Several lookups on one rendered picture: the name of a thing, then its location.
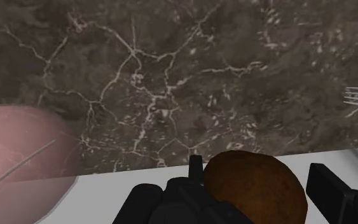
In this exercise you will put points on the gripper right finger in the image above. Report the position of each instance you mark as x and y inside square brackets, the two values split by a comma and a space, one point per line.
[336, 194]

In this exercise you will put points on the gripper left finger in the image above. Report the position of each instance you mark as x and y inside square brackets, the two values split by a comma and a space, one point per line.
[178, 198]

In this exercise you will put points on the brown round potato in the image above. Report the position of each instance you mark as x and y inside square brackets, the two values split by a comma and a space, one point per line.
[256, 189]

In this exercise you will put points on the pink translucent bowl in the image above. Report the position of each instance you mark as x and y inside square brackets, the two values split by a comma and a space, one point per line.
[17, 161]

